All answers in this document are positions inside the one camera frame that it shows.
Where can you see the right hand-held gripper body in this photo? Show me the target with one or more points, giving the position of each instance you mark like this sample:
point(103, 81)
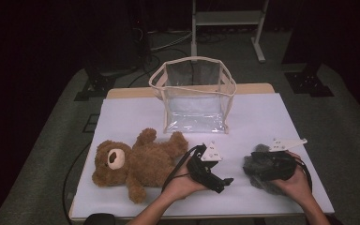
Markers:
point(278, 165)

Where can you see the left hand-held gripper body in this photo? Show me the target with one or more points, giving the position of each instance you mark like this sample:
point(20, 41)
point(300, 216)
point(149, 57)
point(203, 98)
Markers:
point(200, 170)

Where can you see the grey cloth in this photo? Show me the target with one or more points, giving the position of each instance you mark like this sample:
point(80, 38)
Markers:
point(264, 186)

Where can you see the clear bag with beige trim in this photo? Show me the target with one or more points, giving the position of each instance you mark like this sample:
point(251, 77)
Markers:
point(197, 122)

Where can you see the brown teddy bear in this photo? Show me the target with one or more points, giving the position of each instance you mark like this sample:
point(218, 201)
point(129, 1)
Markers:
point(150, 162)

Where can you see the person's left hand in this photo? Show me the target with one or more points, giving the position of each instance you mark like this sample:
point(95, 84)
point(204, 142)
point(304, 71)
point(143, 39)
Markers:
point(181, 186)

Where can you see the person's right hand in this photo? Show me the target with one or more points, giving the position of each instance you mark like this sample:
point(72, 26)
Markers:
point(298, 187)

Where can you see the wooden table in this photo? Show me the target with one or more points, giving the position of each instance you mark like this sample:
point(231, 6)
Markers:
point(253, 88)

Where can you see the white table cover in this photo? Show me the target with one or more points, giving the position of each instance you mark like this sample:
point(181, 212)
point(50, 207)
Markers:
point(131, 115)

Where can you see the black stand base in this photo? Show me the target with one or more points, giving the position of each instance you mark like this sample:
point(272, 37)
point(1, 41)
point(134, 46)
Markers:
point(307, 82)
point(97, 86)

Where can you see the person's left leg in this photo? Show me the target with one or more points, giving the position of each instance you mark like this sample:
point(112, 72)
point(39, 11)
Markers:
point(100, 219)

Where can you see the white metal stand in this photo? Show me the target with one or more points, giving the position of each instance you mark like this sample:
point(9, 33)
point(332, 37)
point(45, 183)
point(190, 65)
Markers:
point(228, 18)

